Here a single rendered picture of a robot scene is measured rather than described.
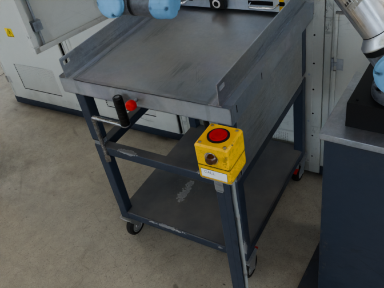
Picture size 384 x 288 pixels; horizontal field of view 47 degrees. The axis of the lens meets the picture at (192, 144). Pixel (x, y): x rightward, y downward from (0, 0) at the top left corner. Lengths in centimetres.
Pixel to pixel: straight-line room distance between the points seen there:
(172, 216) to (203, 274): 26
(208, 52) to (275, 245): 85
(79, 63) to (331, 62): 91
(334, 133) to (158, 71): 56
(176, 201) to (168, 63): 66
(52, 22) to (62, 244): 97
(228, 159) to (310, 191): 118
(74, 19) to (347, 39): 100
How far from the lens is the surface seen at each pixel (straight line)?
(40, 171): 253
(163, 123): 237
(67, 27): 174
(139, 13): 112
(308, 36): 175
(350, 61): 173
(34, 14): 167
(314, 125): 196
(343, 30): 168
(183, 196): 184
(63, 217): 221
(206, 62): 137
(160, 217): 179
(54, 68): 271
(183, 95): 123
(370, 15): 91
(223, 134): 93
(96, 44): 156
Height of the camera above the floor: 147
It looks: 38 degrees down
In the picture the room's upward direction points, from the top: 11 degrees counter-clockwise
